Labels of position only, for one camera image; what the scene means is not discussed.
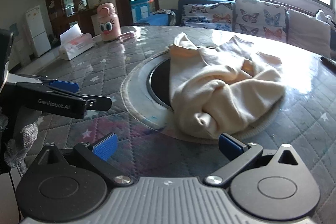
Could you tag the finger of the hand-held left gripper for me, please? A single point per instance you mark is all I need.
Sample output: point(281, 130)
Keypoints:
point(64, 86)
point(101, 103)

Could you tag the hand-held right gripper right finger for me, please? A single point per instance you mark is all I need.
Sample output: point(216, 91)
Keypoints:
point(230, 146)

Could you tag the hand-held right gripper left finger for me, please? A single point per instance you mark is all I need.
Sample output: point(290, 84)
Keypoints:
point(105, 147)

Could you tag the cream knit garment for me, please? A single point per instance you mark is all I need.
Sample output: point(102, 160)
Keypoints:
point(223, 87)

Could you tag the person's left hand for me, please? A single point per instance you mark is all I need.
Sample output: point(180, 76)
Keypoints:
point(26, 136)

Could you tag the white tissue box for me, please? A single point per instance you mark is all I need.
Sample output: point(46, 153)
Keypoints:
point(76, 45)

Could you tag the white refrigerator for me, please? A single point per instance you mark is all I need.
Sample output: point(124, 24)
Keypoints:
point(36, 29)

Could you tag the round table inset plate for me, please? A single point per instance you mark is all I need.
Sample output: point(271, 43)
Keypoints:
point(160, 82)

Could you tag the small pink object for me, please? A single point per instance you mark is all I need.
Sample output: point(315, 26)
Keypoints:
point(128, 35)

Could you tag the pink cartoon face bottle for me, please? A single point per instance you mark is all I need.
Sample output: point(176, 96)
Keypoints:
point(107, 22)

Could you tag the blue cabinet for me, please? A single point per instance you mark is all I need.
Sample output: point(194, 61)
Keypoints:
point(140, 7)

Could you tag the blue sofa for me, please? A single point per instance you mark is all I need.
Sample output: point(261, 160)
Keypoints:
point(162, 18)

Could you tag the grey crumpled blanket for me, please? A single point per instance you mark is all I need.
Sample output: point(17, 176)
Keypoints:
point(166, 15)

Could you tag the black remote control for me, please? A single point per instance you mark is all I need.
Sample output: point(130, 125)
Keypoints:
point(329, 61)

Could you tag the butterfly print cushion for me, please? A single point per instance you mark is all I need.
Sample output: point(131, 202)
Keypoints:
point(262, 18)
point(207, 16)

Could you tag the plain beige cushion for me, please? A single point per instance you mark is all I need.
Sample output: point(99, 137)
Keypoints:
point(307, 29)

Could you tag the white crumpled cloth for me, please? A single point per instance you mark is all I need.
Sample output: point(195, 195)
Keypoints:
point(325, 19)

